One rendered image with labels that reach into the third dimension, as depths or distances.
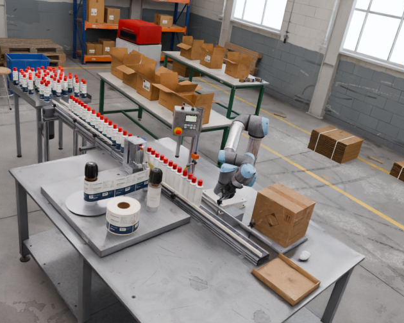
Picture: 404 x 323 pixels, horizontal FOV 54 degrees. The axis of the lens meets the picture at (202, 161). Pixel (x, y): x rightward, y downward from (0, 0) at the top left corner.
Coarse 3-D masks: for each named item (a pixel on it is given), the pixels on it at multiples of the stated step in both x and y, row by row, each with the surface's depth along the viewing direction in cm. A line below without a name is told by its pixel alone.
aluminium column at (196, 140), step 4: (196, 108) 274; (200, 108) 273; (204, 108) 274; (200, 112) 273; (200, 120) 278; (200, 124) 279; (200, 128) 280; (196, 132) 280; (196, 136) 281; (192, 140) 284; (196, 140) 283; (196, 144) 286; (192, 148) 286; (196, 148) 287; (192, 152) 286; (196, 152) 288; (188, 160) 292; (188, 168) 294; (192, 172) 296
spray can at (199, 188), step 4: (200, 180) 268; (200, 184) 268; (196, 188) 269; (200, 188) 268; (196, 192) 270; (200, 192) 270; (196, 196) 271; (200, 196) 271; (196, 200) 272; (200, 200) 273; (196, 204) 274
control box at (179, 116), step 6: (174, 108) 276; (180, 108) 274; (186, 108) 276; (174, 114) 273; (180, 114) 271; (192, 114) 273; (198, 114) 273; (174, 120) 274; (180, 120) 274; (174, 126) 275; (180, 126) 275; (174, 132) 277; (186, 132) 278; (192, 132) 279
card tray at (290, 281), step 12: (276, 264) 241; (288, 264) 242; (264, 276) 224; (276, 276) 231; (288, 276) 232; (300, 276) 234; (312, 276) 231; (276, 288) 218; (288, 288) 223; (300, 288) 224; (312, 288) 223; (288, 300) 214; (300, 300) 216
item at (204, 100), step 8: (176, 96) 447; (184, 96) 460; (192, 96) 468; (200, 96) 427; (208, 96) 436; (176, 104) 451; (184, 104) 441; (192, 104) 430; (200, 104) 435; (208, 104) 444; (208, 112) 449; (208, 120) 455
